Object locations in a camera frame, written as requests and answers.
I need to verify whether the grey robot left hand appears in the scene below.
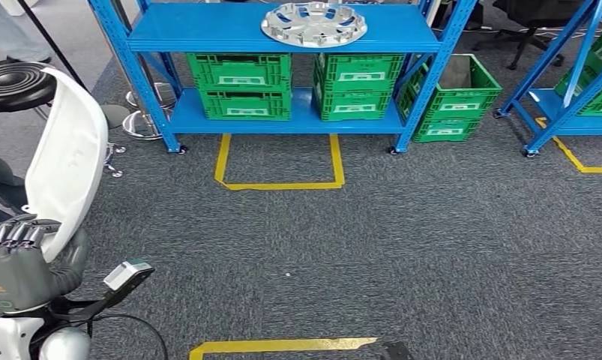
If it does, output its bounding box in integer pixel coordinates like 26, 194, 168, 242
0, 213, 89, 314

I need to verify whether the white curved plastic part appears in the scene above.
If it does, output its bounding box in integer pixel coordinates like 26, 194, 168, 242
23, 67, 109, 263

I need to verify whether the blue metal shelf rack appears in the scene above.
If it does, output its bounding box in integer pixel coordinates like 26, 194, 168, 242
87, 0, 481, 155
494, 0, 602, 159

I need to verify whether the black chrome swivel stool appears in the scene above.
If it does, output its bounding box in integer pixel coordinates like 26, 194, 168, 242
0, 61, 127, 179

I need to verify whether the person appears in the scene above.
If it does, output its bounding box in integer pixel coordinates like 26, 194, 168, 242
0, 0, 53, 65

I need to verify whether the yellow floor tape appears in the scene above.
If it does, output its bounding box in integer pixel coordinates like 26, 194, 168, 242
189, 337, 379, 360
535, 116, 602, 175

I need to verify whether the silver wheel hubcap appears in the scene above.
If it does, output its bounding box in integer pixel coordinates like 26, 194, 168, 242
260, 1, 369, 50

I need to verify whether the black office chair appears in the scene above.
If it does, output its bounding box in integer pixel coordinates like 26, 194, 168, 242
472, 0, 587, 71

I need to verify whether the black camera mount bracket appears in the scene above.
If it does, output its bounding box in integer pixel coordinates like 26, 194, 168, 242
49, 268, 156, 324

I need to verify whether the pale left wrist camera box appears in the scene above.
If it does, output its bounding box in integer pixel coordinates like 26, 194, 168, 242
103, 258, 155, 292

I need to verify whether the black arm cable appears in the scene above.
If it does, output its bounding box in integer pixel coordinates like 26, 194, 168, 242
89, 314, 169, 360

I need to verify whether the dark stanchion post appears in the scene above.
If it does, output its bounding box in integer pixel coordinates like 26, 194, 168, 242
14, 0, 132, 131

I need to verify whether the chrome stanchion post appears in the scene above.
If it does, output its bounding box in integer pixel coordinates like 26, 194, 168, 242
122, 106, 178, 141
109, 0, 178, 111

